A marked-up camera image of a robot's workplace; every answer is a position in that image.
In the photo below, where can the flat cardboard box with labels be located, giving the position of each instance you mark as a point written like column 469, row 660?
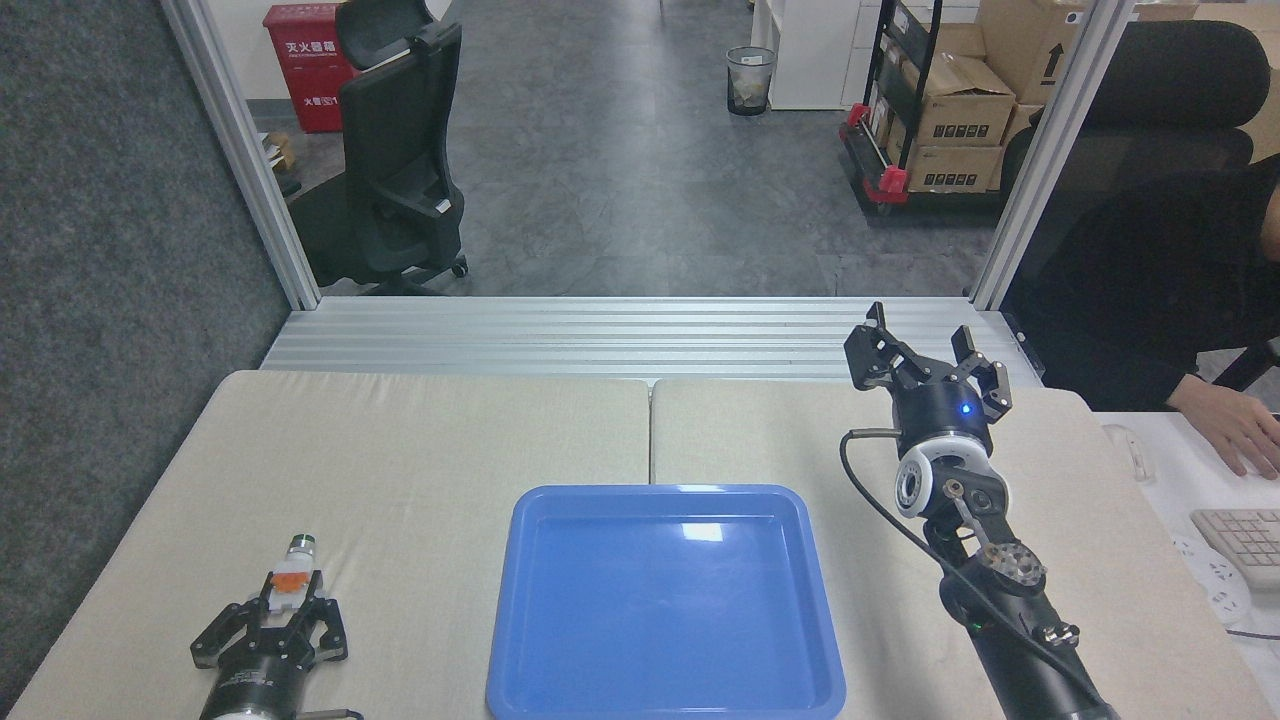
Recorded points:
column 952, row 168

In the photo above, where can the black mesh waste bin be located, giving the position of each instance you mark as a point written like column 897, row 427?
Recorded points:
column 750, row 82

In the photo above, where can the person's hand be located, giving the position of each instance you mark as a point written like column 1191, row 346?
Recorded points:
column 1232, row 420

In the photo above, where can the black cart with red corners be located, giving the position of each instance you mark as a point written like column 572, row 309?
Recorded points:
column 885, row 180

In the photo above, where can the small cardboard box on floor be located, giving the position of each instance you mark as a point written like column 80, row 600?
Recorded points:
column 278, row 150

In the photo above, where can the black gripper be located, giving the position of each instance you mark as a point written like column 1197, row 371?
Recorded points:
column 262, row 680
column 935, row 415

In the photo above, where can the open cardboard box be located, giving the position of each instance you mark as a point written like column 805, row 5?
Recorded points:
column 960, row 105

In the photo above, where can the red fire extinguisher box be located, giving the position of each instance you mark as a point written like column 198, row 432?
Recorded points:
column 300, row 70

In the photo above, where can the black high-back office chair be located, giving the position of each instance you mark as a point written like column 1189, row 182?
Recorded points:
column 1170, row 95

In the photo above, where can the silver aluminium post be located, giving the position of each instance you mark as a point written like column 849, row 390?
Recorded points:
column 1050, row 150
column 245, row 150

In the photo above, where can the white keyboard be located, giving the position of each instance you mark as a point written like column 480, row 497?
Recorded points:
column 1250, row 540

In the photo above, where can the blue plastic tray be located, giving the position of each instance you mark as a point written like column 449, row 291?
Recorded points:
column 665, row 610

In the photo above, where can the orange and white switch part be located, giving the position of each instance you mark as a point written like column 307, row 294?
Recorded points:
column 290, row 578

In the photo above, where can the large cardboard box with arrow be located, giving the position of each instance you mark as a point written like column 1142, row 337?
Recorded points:
column 1025, row 45

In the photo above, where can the grey felt partition panel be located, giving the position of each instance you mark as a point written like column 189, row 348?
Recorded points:
column 110, row 300

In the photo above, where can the silver aluminium rail platform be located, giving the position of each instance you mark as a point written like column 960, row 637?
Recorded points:
column 640, row 335

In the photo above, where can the white power strip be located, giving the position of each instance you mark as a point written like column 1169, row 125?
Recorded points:
column 1212, row 580

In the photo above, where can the white cabinet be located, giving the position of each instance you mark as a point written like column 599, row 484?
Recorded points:
column 810, row 50

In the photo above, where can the person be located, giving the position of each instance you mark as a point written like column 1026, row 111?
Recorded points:
column 1150, row 280

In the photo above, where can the black office chair with headrest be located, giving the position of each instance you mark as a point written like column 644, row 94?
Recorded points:
column 400, row 140

